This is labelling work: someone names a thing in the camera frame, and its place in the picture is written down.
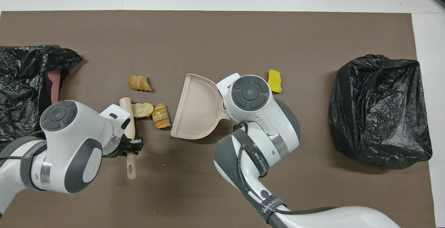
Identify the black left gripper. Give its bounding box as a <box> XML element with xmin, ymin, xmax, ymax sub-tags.
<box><xmin>103</xmin><ymin>136</ymin><xmax>144</xmax><ymax>158</ymax></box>

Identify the beige hand brush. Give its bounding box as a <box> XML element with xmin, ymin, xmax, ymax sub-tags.
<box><xmin>119</xmin><ymin>97</ymin><xmax>143</xmax><ymax>180</ymax></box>

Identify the pale bread chunk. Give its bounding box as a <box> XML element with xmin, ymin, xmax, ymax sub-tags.
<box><xmin>131</xmin><ymin>102</ymin><xmax>154</xmax><ymax>119</ymax></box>

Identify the orange striped croissant piece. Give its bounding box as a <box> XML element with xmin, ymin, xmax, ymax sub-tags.
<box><xmin>129</xmin><ymin>75</ymin><xmax>153</xmax><ymax>92</ymax></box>
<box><xmin>152</xmin><ymin>103</ymin><xmax>171</xmax><ymax>129</ymax></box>

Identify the beige plastic dustpan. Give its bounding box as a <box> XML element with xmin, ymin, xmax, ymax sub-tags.
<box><xmin>170</xmin><ymin>73</ymin><xmax>230</xmax><ymax>140</ymax></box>

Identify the yellow sponge piece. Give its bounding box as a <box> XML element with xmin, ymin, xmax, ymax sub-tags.
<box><xmin>268</xmin><ymin>69</ymin><xmax>283</xmax><ymax>93</ymax></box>

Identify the pink bin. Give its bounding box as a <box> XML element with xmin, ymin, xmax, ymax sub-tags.
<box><xmin>47</xmin><ymin>70</ymin><xmax>61</xmax><ymax>103</ymax></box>

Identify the black bag on pink bin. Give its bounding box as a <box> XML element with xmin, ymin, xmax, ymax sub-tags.
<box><xmin>0</xmin><ymin>44</ymin><xmax>83</xmax><ymax>152</ymax></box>

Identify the crumpled black trash bag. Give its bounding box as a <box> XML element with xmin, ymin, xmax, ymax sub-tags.
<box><xmin>328</xmin><ymin>54</ymin><xmax>433</xmax><ymax>170</ymax></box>

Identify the large brown table mat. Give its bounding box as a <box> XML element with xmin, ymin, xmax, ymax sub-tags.
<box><xmin>0</xmin><ymin>10</ymin><xmax>436</xmax><ymax>228</ymax></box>

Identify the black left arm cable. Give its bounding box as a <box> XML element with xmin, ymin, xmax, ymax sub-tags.
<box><xmin>0</xmin><ymin>131</ymin><xmax>47</xmax><ymax>161</ymax></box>

